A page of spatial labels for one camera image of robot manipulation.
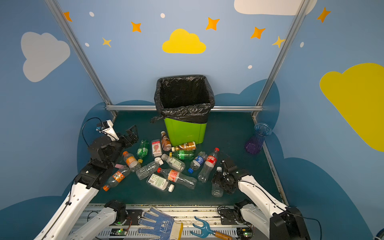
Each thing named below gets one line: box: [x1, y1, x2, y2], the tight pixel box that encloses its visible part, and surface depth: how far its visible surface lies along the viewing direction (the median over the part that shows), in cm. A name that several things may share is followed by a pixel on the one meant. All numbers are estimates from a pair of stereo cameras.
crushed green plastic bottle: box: [136, 139, 149, 164], surface depth 98 cm
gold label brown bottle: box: [171, 141, 197, 152], surface depth 98 cm
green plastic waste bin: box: [164, 118, 207, 147], surface depth 93 cm
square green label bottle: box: [146, 173, 175, 193], surface depth 84 cm
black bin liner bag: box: [150, 75, 215, 124], surface depth 84 cm
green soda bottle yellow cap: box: [169, 149, 195, 160], surface depth 96 cm
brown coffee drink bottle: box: [160, 130, 172, 152], surface depth 100 cm
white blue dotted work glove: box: [137, 206, 184, 240], surface depth 73 cm
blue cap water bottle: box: [187, 151, 208, 174], surface depth 92 cm
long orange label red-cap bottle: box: [157, 167, 198, 189], surface depth 86 cm
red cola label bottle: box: [197, 147, 220, 184], surface depth 90 cm
